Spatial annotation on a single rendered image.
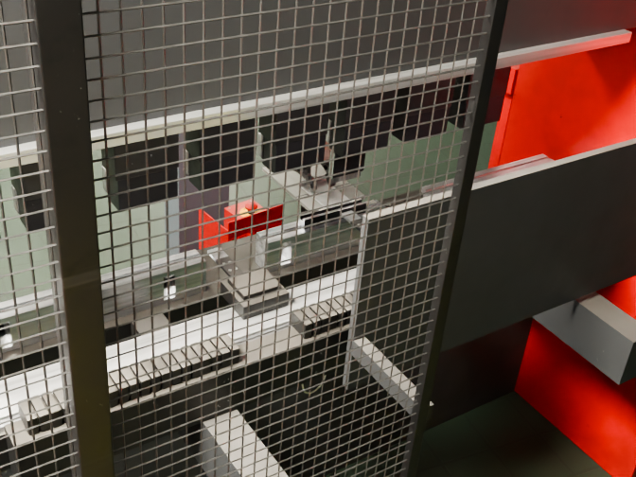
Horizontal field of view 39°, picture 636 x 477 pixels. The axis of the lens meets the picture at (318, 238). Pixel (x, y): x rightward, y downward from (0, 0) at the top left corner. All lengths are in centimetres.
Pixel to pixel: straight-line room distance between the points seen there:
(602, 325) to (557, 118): 81
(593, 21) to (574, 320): 77
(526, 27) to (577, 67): 64
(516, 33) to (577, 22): 21
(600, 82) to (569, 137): 22
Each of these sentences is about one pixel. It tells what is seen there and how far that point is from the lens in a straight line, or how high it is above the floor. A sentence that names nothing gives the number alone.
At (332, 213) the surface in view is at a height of 100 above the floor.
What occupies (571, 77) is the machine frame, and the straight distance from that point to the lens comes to 288.
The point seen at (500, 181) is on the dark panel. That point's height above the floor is 134.
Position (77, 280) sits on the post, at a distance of 113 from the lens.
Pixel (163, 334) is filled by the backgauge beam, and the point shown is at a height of 98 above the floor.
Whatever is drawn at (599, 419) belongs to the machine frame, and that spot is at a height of 17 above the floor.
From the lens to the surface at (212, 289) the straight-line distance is 227.
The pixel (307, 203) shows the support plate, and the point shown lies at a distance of 241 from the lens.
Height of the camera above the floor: 223
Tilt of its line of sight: 33 degrees down
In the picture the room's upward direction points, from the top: 5 degrees clockwise
